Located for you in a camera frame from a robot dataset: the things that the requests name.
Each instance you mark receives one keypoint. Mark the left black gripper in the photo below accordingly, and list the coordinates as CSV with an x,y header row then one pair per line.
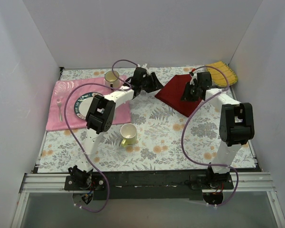
x,y
148,80

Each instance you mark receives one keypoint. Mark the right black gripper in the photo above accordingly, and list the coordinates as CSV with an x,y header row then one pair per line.
x,y
192,91

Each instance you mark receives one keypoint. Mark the dark red cloth napkin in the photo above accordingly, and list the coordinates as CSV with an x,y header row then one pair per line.
x,y
172,92

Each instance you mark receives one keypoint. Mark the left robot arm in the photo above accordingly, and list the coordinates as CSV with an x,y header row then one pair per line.
x,y
99,119

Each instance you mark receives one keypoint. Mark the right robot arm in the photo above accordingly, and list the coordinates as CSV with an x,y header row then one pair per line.
x,y
236,128

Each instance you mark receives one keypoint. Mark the yellow bamboo tray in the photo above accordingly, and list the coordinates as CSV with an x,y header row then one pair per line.
x,y
217,78

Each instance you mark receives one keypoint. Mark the floral tablecloth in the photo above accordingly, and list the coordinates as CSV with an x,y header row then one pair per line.
x,y
159,129

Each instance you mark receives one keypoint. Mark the yellow mug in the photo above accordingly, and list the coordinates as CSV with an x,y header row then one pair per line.
x,y
129,134

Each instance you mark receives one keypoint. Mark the white plate blue rim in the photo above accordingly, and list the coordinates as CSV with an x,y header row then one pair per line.
x,y
83,103

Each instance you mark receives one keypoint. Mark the silver fork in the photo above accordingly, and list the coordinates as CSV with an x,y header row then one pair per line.
x,y
59,104

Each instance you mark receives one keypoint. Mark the pink placemat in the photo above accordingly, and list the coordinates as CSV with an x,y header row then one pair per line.
x,y
68,92

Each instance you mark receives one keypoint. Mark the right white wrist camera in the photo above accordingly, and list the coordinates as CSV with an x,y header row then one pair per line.
x,y
193,75

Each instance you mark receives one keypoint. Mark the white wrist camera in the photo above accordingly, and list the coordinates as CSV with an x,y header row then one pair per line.
x,y
143,70
193,75

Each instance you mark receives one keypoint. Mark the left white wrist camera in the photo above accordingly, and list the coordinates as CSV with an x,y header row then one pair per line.
x,y
143,70

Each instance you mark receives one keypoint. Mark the white mug black handle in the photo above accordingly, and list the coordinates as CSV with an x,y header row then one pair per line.
x,y
111,80

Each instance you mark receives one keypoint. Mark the aluminium frame rail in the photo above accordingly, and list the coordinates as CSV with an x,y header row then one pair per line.
x,y
248,182

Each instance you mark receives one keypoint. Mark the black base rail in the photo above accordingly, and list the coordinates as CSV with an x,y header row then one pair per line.
x,y
173,184

